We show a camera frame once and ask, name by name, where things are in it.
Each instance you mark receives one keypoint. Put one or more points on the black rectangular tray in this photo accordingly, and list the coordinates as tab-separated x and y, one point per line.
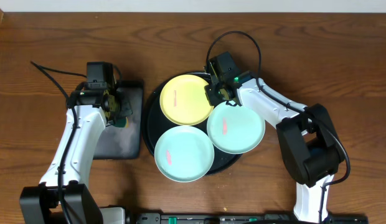
124	143

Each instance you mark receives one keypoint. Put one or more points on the light green plate right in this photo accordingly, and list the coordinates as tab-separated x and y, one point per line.
235	129

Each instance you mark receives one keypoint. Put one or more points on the green sponge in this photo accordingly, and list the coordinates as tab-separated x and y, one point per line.
121	123

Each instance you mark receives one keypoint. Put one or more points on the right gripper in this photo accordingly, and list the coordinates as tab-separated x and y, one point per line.
213	99

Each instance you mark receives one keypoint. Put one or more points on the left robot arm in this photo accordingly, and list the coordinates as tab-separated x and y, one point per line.
62	195

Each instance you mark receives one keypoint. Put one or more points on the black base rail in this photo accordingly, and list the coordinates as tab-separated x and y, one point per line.
273	217

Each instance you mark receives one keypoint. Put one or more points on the light green plate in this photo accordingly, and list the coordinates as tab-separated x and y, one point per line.
184	154
235	129

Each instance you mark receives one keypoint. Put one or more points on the yellow plate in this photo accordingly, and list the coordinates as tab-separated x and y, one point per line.
183	100

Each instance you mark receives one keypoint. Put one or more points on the light green plate front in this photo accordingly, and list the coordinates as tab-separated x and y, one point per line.
184	154

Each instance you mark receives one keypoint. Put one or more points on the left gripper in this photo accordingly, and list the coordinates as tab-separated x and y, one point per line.
127	108

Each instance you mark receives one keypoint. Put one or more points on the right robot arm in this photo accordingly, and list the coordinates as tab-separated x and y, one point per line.
311	150

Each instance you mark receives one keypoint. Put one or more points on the round black tray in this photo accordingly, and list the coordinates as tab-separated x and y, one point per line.
155	123

